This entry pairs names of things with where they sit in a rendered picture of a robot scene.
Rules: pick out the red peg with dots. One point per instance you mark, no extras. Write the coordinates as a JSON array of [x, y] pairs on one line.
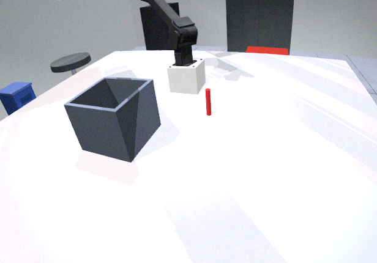
[[208, 101]]

